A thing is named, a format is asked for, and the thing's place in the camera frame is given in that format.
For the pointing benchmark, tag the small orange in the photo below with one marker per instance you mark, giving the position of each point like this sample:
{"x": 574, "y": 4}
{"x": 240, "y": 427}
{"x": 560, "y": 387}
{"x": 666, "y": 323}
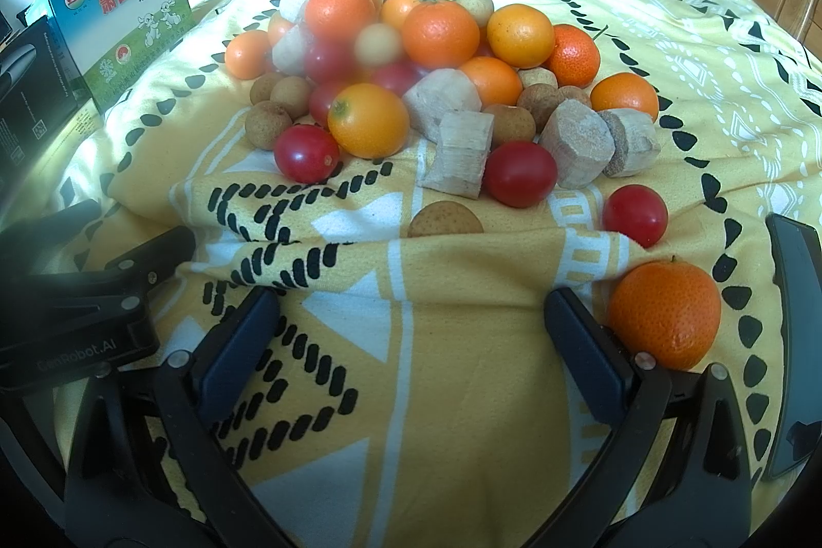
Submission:
{"x": 664, "y": 314}

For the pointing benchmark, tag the pile of oranges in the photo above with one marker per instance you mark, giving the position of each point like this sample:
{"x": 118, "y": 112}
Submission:
{"x": 449, "y": 31}

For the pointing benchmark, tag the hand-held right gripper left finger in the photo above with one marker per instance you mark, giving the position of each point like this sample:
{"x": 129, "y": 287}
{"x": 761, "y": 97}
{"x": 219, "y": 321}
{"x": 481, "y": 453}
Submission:
{"x": 241, "y": 349}

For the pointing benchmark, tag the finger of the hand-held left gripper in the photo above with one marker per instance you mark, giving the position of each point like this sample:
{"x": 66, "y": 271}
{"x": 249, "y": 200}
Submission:
{"x": 38, "y": 230}
{"x": 164, "y": 247}

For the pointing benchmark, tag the pile of mixed fruit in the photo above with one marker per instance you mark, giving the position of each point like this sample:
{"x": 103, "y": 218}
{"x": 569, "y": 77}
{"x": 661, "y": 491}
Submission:
{"x": 575, "y": 137}

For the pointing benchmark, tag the black cardboard box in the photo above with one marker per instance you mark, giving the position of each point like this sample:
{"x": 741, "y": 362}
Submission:
{"x": 32, "y": 86}

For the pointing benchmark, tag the blue cardboard box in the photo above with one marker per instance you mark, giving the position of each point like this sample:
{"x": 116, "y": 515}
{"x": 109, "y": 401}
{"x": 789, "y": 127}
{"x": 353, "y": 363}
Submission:
{"x": 128, "y": 15}

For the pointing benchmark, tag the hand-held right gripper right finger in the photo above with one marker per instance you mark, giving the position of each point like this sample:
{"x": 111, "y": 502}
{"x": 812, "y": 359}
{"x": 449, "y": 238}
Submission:
{"x": 581, "y": 349}

